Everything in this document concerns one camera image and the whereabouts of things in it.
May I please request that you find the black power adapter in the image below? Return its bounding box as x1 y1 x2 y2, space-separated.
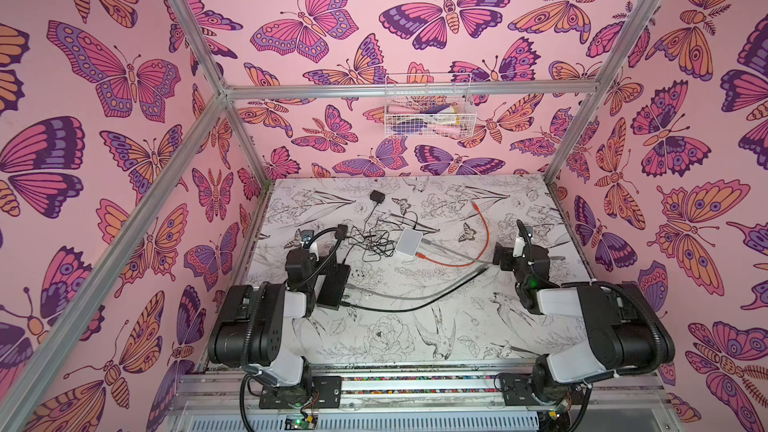
347 189 439 241
334 223 397 265

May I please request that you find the white network switch box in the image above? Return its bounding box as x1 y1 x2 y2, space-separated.
395 229 424 257

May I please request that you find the red ethernet cable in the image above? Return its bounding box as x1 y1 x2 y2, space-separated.
416 200 492 269

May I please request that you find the black network switch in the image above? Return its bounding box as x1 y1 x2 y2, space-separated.
316 264 351 310

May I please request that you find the black ethernet cable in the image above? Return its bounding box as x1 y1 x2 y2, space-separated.
338 266 488 314

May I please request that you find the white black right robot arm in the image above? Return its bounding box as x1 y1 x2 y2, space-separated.
493 220 676 397

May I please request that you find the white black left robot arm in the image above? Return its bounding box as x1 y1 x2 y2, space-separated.
207 224 350 392

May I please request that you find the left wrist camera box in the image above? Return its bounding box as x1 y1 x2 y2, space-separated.
300 229 315 250

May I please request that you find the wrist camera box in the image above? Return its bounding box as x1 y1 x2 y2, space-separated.
300 229 315 250
512 226 531 258

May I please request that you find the white wire basket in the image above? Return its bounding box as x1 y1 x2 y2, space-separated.
381 78 477 140

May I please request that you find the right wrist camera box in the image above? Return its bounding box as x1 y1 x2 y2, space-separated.
512 226 531 258

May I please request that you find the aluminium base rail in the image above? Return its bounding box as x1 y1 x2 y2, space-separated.
161 360 684 431

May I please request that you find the aluminium frame post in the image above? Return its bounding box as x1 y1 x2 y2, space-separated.
168 0 271 186

